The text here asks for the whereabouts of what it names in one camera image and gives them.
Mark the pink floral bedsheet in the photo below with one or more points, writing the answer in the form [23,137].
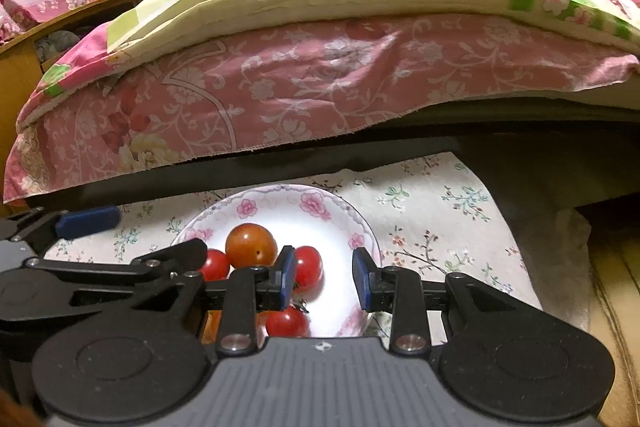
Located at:
[325,77]

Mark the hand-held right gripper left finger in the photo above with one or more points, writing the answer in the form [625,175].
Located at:
[286,279]

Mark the orange-red round fruit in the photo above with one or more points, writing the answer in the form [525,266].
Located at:
[250,247]

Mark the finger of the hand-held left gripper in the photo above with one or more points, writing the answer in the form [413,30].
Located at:
[110,269]
[87,219]

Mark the wooden headboard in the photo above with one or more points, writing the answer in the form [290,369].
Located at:
[85,14]

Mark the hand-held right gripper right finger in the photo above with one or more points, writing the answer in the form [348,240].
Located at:
[362,281]

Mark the white floral rimmed plate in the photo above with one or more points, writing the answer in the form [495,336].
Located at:
[330,237]

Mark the floral white tablecloth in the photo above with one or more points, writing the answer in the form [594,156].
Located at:
[440,227]

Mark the red cherry tomato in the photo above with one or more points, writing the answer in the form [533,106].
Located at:
[216,266]
[289,323]
[307,267]

